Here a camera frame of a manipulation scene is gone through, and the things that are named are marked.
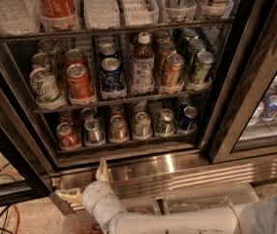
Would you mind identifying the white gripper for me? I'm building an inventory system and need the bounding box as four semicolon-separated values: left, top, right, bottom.
56;158;127;225

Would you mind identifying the silver blue redbull can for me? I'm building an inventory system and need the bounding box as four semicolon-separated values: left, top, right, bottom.
84;119;103;144

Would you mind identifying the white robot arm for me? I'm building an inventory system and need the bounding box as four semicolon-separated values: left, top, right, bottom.
57;160;277;234

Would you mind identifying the red soda can bottom shelf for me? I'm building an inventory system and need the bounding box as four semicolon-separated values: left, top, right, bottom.
57;123;80;148

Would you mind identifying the gold can bottom shelf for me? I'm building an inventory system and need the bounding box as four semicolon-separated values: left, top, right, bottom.
110;115;128;140

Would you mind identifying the redbull can rear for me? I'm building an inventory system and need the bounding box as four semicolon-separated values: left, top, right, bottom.
80;107;96;121

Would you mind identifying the silver white can bottom shelf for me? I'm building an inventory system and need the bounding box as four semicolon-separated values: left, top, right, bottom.
134;112;151;138

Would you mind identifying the orange soda can front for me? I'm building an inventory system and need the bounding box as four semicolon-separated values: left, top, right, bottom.
66;63;94;99

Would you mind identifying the orange soda can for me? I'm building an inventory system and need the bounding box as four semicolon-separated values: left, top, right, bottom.
66;63;94;99
64;49;88;66

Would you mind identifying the green can bottom shelf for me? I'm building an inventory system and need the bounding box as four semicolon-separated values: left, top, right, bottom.
156;108;175;136

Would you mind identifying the blue pepsi can front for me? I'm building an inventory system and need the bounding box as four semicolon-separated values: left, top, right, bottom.
100;58;125;93

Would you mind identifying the blue pepsi can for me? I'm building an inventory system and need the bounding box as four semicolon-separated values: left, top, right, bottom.
99;43;119;59
100;58;125;93

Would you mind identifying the white green soda can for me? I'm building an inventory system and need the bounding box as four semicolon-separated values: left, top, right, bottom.
29;67;60;102

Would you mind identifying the blue can bottom shelf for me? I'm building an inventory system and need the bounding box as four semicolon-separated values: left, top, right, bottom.
178;106;198;131

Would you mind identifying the orange soda can rear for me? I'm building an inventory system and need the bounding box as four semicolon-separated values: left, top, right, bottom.
64;49;88;66

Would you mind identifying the blue pepsi can rear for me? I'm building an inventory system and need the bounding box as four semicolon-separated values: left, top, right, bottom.
99;43;119;59

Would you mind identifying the orange gold can front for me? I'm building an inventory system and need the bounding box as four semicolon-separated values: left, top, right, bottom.
161;53;184;87

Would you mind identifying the green white can front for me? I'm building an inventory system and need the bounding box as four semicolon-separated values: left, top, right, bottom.
189;51;215;85

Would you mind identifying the fridge glass door right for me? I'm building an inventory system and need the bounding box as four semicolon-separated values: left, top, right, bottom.
211;1;277;163

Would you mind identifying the white plastic shelf tray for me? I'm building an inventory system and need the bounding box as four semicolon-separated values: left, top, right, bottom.
120;0;159;26

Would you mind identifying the clear plastic bin left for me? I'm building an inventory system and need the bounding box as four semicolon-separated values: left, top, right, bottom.
56;197;161;234

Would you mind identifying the clear plastic bin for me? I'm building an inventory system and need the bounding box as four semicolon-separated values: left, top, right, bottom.
163;183;258;215
56;197;161;234

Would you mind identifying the clear plastic bin right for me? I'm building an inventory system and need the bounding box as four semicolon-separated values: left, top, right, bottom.
163;183;258;215

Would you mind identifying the brown tea bottle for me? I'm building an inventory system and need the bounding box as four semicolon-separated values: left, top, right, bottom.
131;31;155;87

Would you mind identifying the red cola bottle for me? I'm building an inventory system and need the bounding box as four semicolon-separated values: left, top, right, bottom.
39;0;75;19

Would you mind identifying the clear water bottle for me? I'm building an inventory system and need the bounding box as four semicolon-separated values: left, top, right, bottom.
0;0;41;35

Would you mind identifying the orange cable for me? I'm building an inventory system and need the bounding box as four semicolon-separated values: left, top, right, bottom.
0;167;20;234

